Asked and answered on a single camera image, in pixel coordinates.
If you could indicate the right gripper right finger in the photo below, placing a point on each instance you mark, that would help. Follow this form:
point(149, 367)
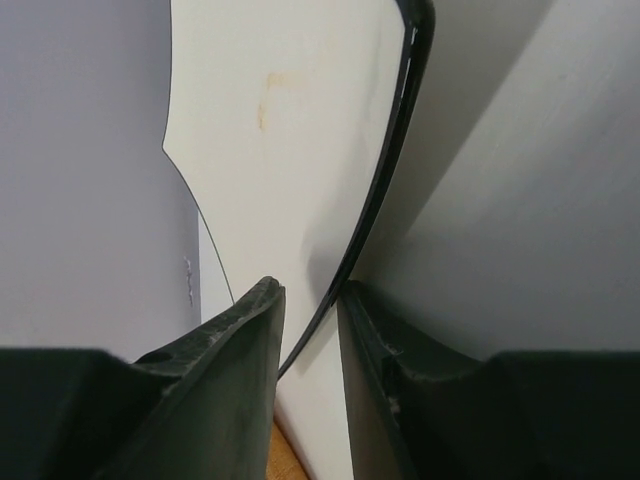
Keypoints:
point(417, 409)

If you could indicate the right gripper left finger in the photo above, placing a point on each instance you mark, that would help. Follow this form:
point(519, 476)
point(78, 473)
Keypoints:
point(200, 407)

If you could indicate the orange cloth napkin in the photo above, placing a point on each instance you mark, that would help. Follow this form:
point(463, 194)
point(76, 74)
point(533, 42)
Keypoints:
point(284, 461)

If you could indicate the white square plate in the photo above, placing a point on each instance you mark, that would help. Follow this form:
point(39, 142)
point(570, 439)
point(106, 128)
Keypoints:
point(286, 120)

